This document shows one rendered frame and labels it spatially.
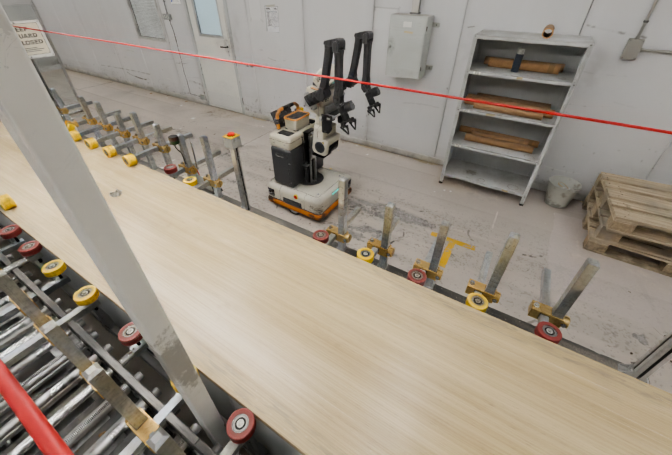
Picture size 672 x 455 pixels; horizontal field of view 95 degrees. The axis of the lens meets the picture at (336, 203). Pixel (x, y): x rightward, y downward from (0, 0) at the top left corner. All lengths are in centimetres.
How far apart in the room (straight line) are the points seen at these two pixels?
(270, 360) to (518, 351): 85
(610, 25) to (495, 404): 323
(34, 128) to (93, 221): 15
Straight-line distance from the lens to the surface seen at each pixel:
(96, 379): 105
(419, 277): 141
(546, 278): 173
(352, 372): 115
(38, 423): 25
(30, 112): 55
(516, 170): 412
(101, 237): 63
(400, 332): 124
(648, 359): 170
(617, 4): 376
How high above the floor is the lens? 194
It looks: 36 degrees down
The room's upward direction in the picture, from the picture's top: straight up
